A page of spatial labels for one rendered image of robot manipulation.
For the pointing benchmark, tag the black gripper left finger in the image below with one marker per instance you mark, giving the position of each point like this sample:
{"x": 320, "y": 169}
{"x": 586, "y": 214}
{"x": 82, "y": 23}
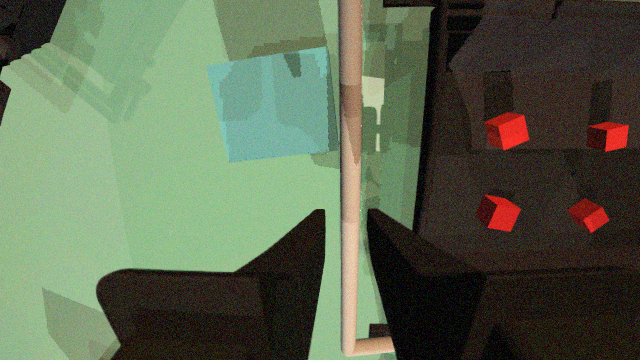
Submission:
{"x": 268, "y": 305}

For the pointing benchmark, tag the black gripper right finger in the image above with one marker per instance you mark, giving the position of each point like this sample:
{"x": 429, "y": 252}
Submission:
{"x": 438, "y": 307}

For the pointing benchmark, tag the small teal block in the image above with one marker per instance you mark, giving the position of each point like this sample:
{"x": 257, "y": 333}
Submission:
{"x": 275, "y": 105}

